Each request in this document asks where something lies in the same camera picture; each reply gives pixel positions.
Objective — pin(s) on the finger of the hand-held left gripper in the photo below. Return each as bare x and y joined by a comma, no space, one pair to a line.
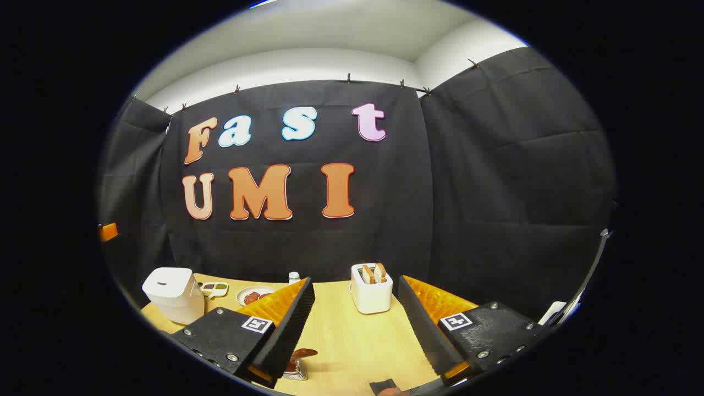
108,231

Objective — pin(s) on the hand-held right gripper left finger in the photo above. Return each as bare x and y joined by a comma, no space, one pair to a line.
286,330

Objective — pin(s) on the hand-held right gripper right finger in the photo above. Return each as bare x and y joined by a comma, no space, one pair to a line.
423,330

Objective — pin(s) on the brown wooden spoon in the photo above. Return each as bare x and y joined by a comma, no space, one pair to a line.
302,353

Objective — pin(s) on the white rice cooker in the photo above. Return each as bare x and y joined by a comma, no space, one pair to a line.
173,294

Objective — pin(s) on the white milk bottle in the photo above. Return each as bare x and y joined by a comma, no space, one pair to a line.
294,278

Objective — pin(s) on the white oval plate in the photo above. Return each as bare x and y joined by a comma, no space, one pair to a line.
247,290

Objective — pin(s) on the white toaster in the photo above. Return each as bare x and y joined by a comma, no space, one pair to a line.
371,297

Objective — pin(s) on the toasted bread slice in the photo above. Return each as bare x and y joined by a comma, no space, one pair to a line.
367,274
379,272

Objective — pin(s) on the white divided condiment dish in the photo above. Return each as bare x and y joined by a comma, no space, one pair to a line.
214,289

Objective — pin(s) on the black backdrop cloth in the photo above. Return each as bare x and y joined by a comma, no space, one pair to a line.
385,231

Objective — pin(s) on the white panel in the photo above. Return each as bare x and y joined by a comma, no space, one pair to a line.
553,311

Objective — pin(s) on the grey metal pole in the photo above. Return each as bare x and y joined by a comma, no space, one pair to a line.
599,247

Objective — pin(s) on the black table bracket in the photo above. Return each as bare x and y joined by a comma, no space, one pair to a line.
382,386

